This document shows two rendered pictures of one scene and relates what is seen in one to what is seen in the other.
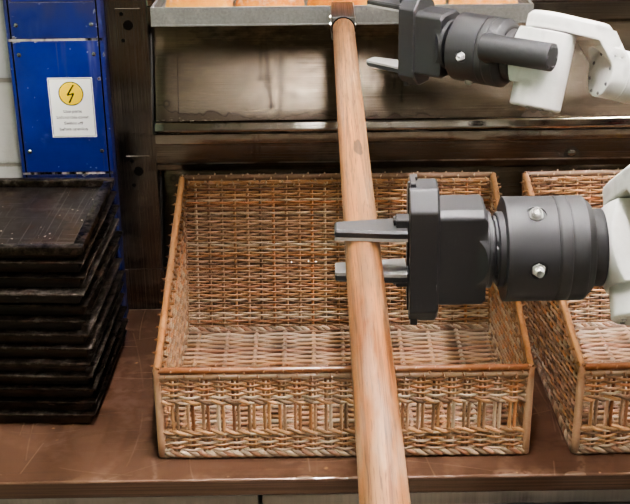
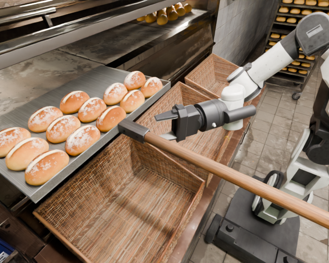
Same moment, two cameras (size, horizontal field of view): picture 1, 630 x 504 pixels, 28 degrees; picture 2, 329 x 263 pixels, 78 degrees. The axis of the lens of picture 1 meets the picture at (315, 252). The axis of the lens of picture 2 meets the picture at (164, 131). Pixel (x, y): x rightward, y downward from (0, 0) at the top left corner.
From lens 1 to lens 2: 1.46 m
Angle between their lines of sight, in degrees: 50
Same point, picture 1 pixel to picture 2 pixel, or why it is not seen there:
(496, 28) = (223, 107)
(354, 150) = not seen: outside the picture
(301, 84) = not seen: hidden behind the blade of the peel
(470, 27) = (213, 111)
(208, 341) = (83, 244)
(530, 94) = (239, 124)
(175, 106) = (12, 193)
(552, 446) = not seen: hidden behind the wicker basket
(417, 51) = (187, 129)
